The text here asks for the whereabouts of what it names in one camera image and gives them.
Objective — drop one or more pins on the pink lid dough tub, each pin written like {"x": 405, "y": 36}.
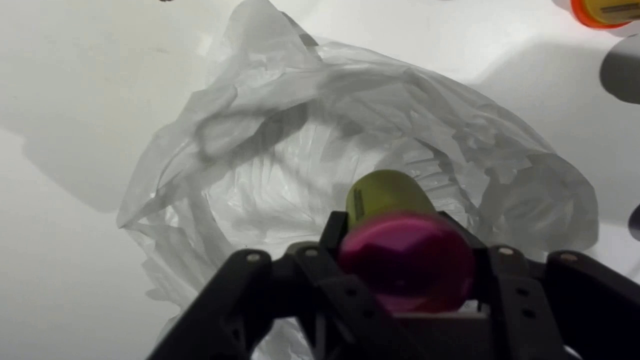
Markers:
{"x": 407, "y": 261}

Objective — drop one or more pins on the yellow lid orange tub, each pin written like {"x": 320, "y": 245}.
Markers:
{"x": 603, "y": 13}

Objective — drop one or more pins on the white lid blue label jar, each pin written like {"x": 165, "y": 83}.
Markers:
{"x": 623, "y": 70}

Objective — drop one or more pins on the clear white plastic bag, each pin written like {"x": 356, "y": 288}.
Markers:
{"x": 280, "y": 132}

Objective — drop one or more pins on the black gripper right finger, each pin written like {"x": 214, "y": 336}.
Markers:
{"x": 567, "y": 307}

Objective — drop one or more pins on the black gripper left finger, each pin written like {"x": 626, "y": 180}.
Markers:
{"x": 266, "y": 313}

